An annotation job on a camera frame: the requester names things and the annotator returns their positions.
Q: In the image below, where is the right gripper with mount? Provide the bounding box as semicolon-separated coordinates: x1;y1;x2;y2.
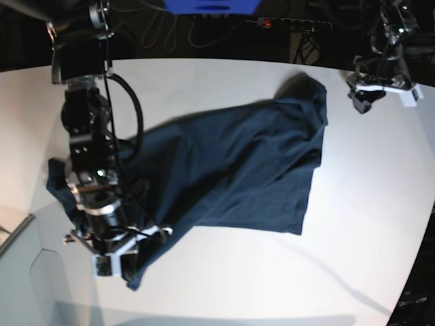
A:
63;217;173;278

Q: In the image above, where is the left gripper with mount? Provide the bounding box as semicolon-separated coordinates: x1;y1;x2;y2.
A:
346;72;423;114

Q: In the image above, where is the dark blue t-shirt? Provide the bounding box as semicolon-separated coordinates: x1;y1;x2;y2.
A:
46;75;328;290

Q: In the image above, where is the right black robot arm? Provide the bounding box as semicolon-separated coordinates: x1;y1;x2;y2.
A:
47;1;171;280

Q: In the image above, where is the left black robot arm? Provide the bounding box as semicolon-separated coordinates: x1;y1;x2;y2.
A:
346;1;423;114

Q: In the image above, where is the black power strip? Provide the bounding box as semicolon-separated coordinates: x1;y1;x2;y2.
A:
256;17;333;33

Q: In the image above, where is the blue plastic bin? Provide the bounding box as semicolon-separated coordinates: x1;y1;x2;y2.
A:
164;0;261;15

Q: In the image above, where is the grey looped cable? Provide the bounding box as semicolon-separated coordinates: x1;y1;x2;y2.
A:
141;10;178;52

